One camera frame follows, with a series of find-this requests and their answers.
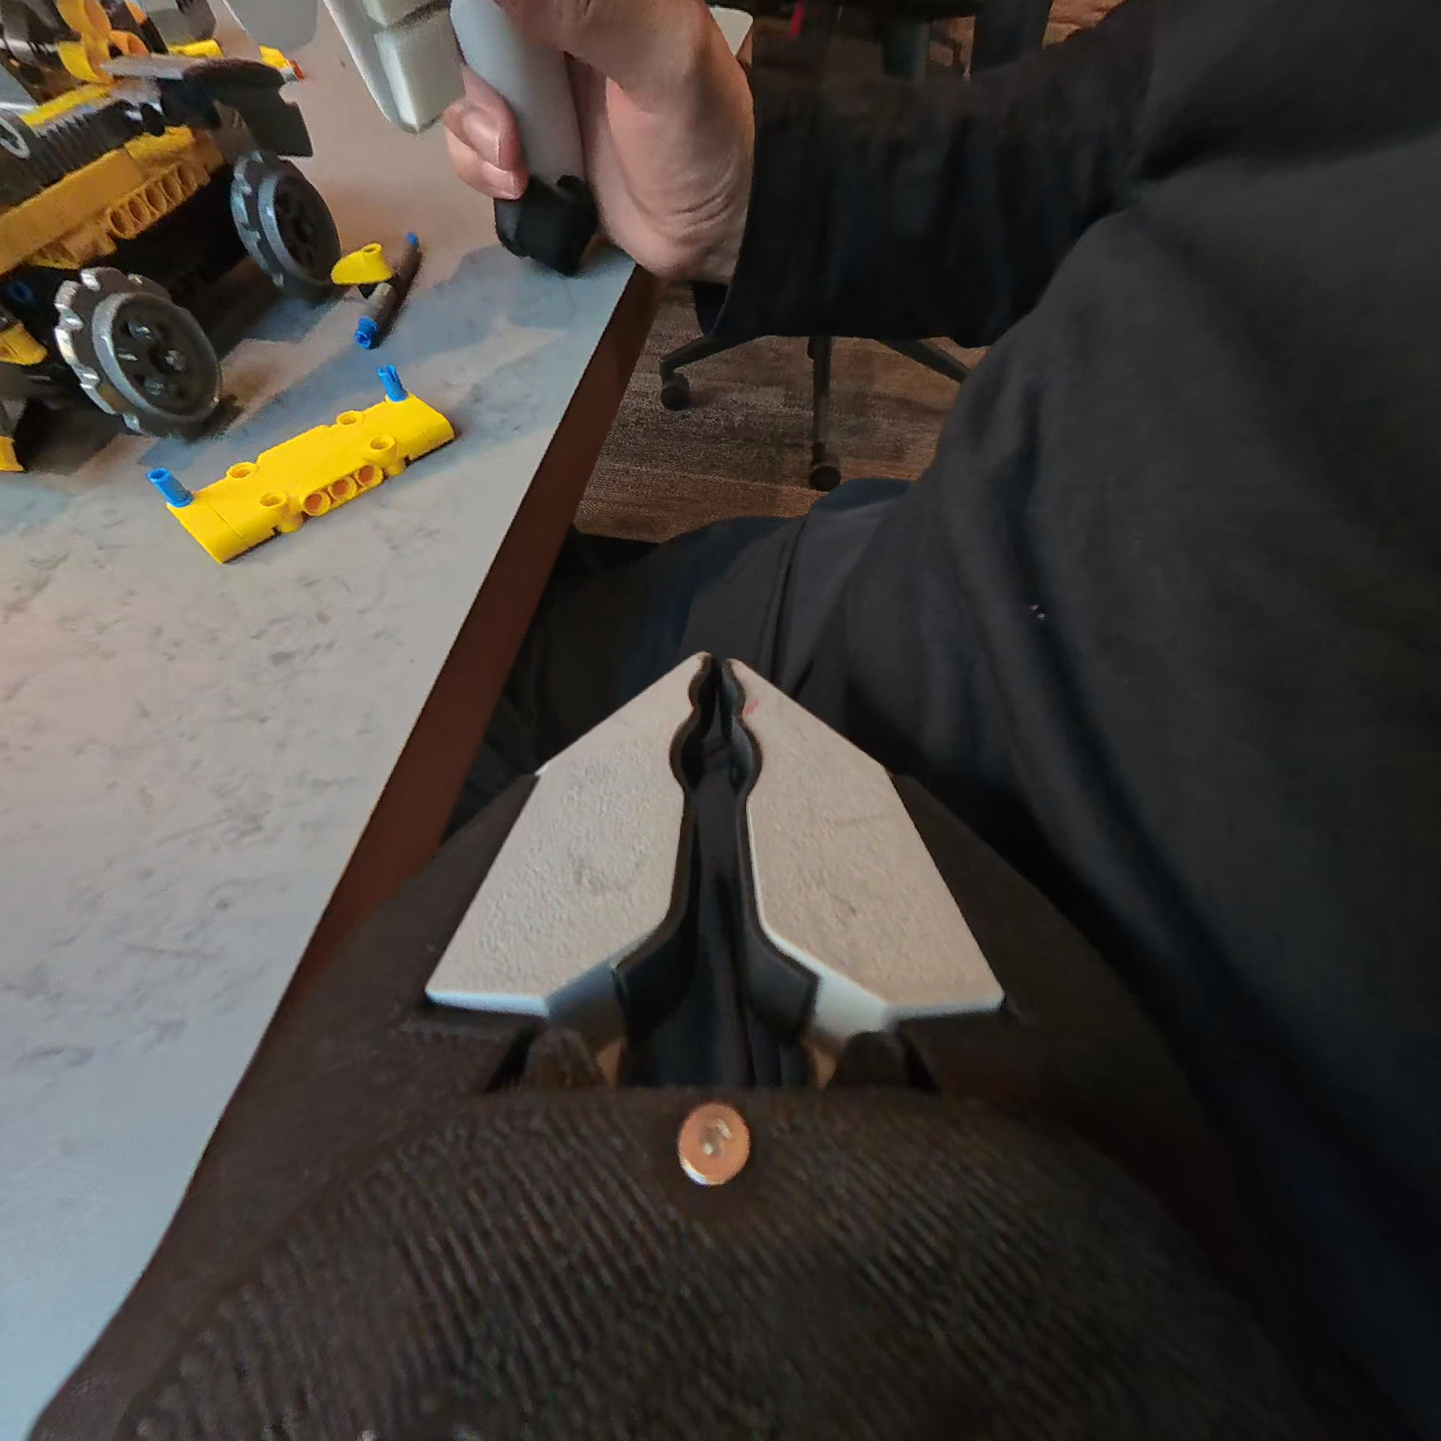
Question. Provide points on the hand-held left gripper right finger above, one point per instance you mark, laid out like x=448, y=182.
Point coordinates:
x=867, y=889

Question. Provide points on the yellow grey toy brick vehicle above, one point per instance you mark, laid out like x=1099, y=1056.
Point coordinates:
x=112, y=191

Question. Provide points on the person's right forearm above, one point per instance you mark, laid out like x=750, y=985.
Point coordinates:
x=1013, y=169

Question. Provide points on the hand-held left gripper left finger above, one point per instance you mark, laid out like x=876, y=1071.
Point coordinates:
x=563, y=889

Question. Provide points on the person's black clothing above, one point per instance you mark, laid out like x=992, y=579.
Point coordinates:
x=1126, y=676

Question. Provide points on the blue connector pin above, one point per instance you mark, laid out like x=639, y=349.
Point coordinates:
x=167, y=486

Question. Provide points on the black office chair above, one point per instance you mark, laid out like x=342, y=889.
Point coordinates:
x=821, y=393

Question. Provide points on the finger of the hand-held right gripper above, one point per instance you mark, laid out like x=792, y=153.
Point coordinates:
x=270, y=18

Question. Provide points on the yellow rectangular brick block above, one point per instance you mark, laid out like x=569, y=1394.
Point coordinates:
x=349, y=450

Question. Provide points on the grey axle with yellow cam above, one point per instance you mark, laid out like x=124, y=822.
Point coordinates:
x=383, y=299

